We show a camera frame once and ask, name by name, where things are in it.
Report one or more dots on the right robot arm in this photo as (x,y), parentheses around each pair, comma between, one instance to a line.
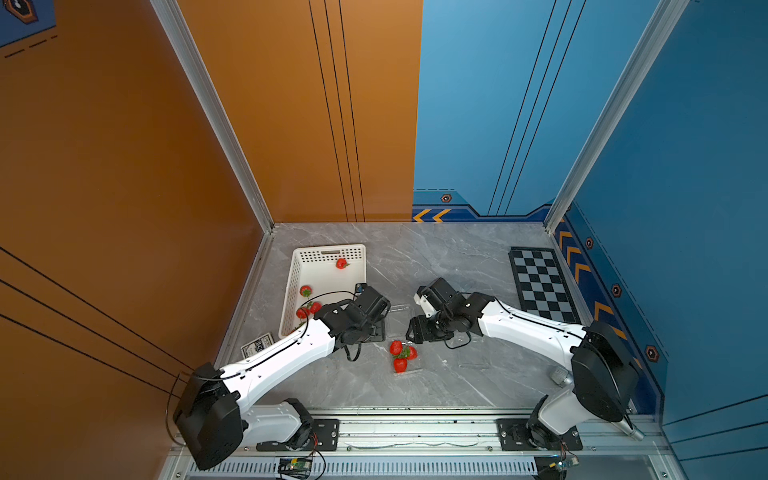
(604,373)

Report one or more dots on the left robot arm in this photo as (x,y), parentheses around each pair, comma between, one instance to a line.
(218,412)

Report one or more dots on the green circuit board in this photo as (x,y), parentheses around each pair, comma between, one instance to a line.
(299,468)
(554,468)

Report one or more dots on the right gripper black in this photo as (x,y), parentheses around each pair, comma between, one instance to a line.
(419,331)

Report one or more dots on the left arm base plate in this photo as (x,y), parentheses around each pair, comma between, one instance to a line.
(322,435)

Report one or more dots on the black white chessboard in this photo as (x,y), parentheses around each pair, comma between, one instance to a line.
(541,285)

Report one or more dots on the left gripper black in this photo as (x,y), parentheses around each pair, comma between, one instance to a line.
(380,329)

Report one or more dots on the white perforated plastic basket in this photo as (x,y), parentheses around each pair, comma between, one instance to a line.
(315,267)

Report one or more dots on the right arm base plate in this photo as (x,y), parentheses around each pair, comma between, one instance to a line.
(516,435)

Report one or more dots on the silver microphone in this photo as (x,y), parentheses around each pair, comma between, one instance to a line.
(564,377)

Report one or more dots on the green circuit board left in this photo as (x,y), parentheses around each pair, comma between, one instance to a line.
(299,468)

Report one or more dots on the green circuit board right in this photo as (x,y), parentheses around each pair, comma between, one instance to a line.
(554,468)

